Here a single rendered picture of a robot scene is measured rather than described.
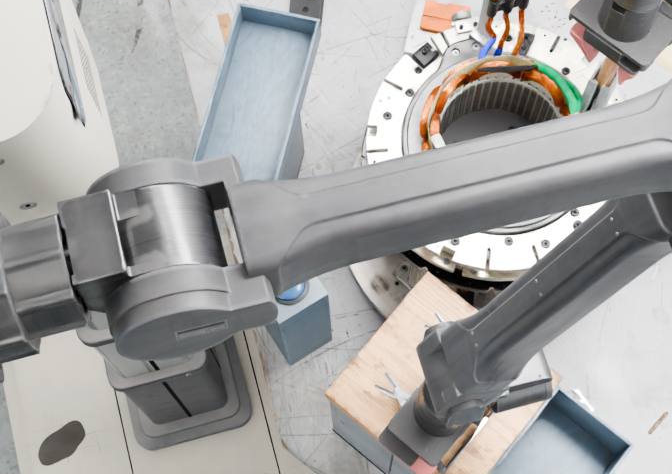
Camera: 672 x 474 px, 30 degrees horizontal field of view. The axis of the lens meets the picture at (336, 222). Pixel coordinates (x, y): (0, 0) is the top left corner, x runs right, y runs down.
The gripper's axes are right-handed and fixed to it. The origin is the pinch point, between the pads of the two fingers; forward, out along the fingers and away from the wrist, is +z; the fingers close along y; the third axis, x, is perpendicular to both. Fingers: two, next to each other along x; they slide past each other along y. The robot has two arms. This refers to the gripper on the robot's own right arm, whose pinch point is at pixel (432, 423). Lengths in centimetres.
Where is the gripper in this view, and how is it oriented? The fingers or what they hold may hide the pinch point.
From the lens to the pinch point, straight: 142.3
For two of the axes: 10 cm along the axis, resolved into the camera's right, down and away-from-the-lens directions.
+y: 6.4, -7.3, 2.5
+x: -7.7, -6.1, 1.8
